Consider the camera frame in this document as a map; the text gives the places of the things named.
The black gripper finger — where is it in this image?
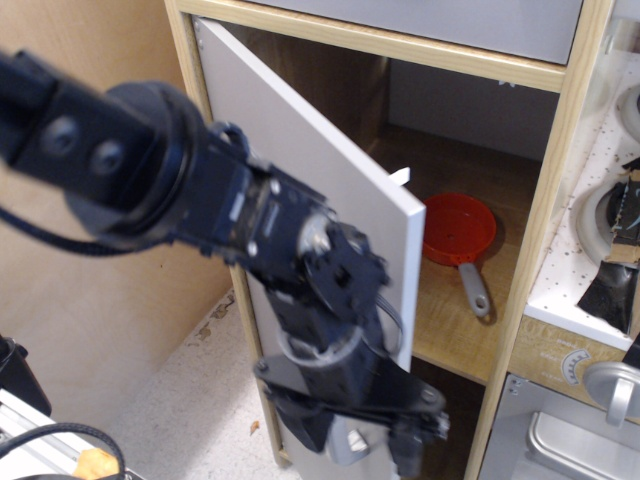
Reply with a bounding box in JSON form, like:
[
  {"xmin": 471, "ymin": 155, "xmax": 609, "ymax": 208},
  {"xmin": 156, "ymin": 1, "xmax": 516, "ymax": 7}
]
[
  {"xmin": 389, "ymin": 420, "xmax": 448, "ymax": 478},
  {"xmin": 273, "ymin": 396, "xmax": 333, "ymax": 453}
]

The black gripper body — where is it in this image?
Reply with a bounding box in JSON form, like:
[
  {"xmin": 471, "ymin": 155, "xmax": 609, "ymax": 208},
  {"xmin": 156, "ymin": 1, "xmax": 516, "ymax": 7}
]
[{"xmin": 254, "ymin": 328, "xmax": 449, "ymax": 430}]

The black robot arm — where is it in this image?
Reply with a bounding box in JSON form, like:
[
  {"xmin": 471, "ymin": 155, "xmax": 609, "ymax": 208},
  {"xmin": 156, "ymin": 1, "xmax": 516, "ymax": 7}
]
[{"xmin": 1, "ymin": 52, "xmax": 449, "ymax": 477}]

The silver oven door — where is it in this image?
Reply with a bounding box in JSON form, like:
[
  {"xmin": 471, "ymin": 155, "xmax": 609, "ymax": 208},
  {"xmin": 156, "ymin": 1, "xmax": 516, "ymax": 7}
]
[{"xmin": 479, "ymin": 374, "xmax": 639, "ymax": 479}]

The red toy pan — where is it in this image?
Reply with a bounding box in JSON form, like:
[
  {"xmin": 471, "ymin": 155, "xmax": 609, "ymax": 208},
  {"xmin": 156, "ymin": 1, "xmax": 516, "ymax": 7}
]
[{"xmin": 422, "ymin": 193, "xmax": 497, "ymax": 317}]

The silver oven knob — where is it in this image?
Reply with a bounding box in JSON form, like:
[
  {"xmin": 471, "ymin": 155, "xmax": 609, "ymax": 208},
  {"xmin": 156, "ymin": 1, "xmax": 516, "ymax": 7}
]
[{"xmin": 583, "ymin": 362, "xmax": 639, "ymax": 428}]

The orange tape piece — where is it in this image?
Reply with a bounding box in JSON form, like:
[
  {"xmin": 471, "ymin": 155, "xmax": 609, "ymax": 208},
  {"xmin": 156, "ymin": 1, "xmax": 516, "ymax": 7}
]
[{"xmin": 73, "ymin": 448, "xmax": 121, "ymax": 480}]

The black torn burner sticker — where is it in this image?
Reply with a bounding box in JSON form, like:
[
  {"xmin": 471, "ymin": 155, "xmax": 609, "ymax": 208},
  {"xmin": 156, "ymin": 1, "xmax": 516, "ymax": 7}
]
[{"xmin": 576, "ymin": 159, "xmax": 639, "ymax": 336}]

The wooden toy kitchen cabinet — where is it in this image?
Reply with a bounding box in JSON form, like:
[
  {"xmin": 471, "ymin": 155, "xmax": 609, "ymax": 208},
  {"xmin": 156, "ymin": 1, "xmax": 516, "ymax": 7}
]
[{"xmin": 166, "ymin": 1, "xmax": 613, "ymax": 479}]

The white speckled stove counter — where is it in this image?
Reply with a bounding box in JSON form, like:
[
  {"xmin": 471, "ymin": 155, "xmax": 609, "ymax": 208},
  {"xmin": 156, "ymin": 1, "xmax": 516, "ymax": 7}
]
[{"xmin": 524, "ymin": 52, "xmax": 639, "ymax": 351}]

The silver freezer door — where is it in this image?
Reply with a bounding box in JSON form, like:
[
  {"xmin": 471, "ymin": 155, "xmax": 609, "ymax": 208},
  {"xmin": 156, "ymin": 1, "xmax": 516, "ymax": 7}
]
[{"xmin": 263, "ymin": 0, "xmax": 582, "ymax": 64}]

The aluminium extrusion rail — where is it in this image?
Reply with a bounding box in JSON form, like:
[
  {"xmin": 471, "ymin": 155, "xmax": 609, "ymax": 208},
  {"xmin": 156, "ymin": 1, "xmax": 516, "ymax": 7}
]
[{"xmin": 0, "ymin": 388, "xmax": 86, "ymax": 476}]

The black braided cable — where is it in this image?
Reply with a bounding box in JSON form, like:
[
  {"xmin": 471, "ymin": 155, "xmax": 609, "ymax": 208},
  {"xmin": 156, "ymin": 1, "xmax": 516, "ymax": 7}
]
[{"xmin": 0, "ymin": 422, "xmax": 126, "ymax": 476}]

